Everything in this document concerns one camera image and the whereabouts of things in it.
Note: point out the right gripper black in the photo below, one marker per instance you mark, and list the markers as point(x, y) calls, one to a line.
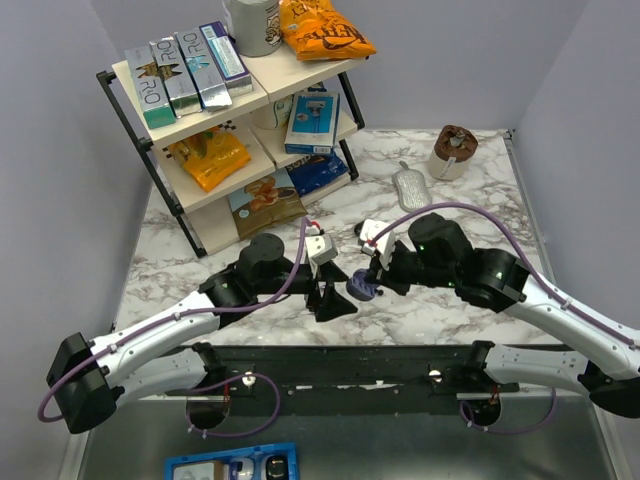
point(388, 277)

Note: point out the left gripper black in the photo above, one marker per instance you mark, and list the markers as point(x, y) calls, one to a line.
point(332, 305)

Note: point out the purple earbud charging case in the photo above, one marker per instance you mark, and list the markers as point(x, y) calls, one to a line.
point(359, 288)

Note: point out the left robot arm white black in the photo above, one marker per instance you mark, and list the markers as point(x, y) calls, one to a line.
point(89, 379)

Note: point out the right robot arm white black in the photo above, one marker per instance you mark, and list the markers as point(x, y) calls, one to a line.
point(599, 357)

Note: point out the black earbud charging case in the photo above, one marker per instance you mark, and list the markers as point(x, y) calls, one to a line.
point(361, 229)

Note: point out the silver glitter pouch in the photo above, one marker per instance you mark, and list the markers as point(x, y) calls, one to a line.
point(412, 188)

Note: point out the brown blue snack bag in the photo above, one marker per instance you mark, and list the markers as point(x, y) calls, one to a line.
point(270, 200)

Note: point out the dark blue chips bag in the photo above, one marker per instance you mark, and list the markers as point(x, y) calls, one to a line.
point(313, 172)

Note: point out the brown white cup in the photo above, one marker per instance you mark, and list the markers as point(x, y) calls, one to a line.
point(452, 153)

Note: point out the black and cream shelf rack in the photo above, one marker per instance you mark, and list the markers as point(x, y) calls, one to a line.
point(205, 218)

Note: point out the blue razor box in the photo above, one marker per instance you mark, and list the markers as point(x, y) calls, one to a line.
point(313, 123)

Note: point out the orange snack bag middle shelf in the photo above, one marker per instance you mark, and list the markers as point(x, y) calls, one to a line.
point(210, 156)

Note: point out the white cup on shelf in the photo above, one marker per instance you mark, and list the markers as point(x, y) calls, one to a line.
point(273, 115)

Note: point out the blue plastic tray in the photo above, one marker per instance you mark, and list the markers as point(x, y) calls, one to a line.
point(270, 461)

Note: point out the purple white box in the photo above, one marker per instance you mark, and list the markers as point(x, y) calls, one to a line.
point(231, 67)

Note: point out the silver blue toothpaste box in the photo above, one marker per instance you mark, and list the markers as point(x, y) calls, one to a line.
point(203, 69)

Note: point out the silver toothpaste box middle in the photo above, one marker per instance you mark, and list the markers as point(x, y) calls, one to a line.
point(182, 93)

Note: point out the teal silver toothpaste box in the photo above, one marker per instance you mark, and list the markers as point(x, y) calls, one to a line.
point(150, 91)

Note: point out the orange chips bag top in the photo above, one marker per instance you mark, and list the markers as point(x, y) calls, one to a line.
point(316, 31)

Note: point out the grey white mug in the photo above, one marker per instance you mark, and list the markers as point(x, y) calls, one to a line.
point(254, 25)

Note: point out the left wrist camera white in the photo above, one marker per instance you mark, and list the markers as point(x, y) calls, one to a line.
point(320, 246)

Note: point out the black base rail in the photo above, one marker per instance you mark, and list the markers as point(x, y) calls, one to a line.
point(251, 381)

